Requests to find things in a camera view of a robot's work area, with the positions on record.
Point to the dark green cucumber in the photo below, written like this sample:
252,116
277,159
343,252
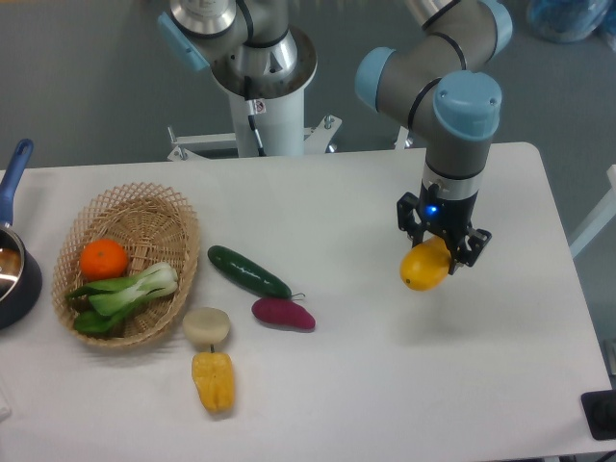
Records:
247,274

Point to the blue plastic bag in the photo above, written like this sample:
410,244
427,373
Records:
566,21

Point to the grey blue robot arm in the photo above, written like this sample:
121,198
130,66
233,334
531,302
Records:
436,91

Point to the woven wicker basket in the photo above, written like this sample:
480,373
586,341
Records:
153,223

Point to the orange fruit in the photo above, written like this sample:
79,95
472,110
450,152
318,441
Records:
103,259

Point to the yellow bell pepper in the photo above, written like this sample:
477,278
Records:
214,379

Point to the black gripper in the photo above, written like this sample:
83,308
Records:
449,219

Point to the black device at edge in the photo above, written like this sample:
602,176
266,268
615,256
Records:
599,411

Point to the purple sweet potato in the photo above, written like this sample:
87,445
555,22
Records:
283,312

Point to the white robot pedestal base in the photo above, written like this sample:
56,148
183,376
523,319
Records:
265,90

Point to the white frame at right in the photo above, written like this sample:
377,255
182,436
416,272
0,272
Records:
594,222

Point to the yellow mango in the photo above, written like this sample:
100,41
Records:
426,265

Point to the green bok choy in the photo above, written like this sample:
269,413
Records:
113,300

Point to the blue handled saucepan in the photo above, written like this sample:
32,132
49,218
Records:
21,279

